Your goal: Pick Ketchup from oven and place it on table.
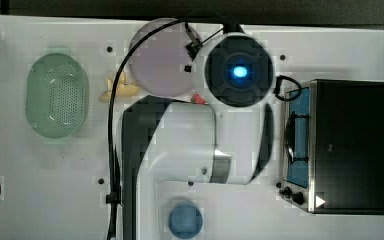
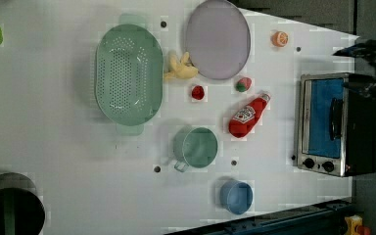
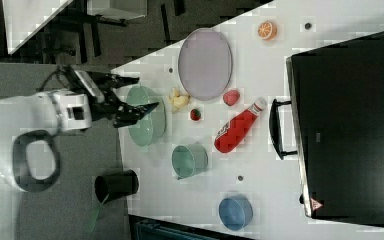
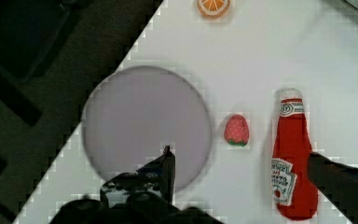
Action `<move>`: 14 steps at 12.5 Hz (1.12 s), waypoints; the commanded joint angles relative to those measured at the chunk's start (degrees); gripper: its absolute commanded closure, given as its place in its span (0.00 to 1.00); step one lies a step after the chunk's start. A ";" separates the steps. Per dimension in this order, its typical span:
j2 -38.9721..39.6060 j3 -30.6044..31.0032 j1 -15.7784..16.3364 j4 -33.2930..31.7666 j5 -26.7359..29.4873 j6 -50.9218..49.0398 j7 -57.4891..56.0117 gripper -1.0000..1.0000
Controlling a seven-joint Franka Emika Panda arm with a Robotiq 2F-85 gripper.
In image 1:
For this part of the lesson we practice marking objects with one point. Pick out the yellow peeled toy banana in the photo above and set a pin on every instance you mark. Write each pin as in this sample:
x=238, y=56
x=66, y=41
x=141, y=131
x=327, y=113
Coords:
x=123, y=88

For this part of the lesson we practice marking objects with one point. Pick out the large red toy strawberry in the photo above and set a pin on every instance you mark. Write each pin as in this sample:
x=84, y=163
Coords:
x=197, y=99

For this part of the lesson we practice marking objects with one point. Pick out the lilac round plate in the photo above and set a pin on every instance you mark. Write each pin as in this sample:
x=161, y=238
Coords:
x=158, y=64

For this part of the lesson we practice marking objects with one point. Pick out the black toaster oven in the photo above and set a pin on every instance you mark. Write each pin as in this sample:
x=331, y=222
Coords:
x=334, y=147

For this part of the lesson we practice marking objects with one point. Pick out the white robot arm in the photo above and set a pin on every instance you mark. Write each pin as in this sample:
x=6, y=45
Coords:
x=226, y=140

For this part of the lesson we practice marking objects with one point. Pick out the green perforated colander basket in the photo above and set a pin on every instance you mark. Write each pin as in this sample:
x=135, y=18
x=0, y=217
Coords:
x=56, y=102

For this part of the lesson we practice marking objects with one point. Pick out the blue round bowl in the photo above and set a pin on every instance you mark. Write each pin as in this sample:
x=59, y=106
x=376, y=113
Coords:
x=185, y=220

